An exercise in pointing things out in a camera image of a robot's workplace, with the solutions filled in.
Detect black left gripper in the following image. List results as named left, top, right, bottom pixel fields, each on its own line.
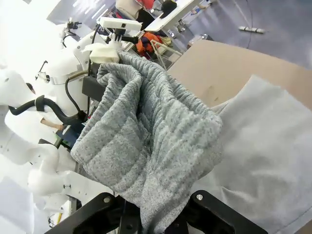
left=81, top=75, right=108, bottom=103

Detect grey training pants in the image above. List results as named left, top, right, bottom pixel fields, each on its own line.
left=70, top=50, right=312, bottom=234

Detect orange red clothes pile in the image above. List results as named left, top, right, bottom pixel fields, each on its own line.
left=136, top=31, right=163, bottom=59

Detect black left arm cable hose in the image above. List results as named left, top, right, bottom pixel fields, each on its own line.
left=8, top=96, right=86, bottom=125

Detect person in blue jeans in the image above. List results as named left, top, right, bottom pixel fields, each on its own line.
left=24, top=82, right=83, bottom=147

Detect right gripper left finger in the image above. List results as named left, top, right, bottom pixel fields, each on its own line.
left=43, top=192, right=122, bottom=234

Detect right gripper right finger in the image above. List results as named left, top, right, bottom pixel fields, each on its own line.
left=168, top=190, right=269, bottom=234

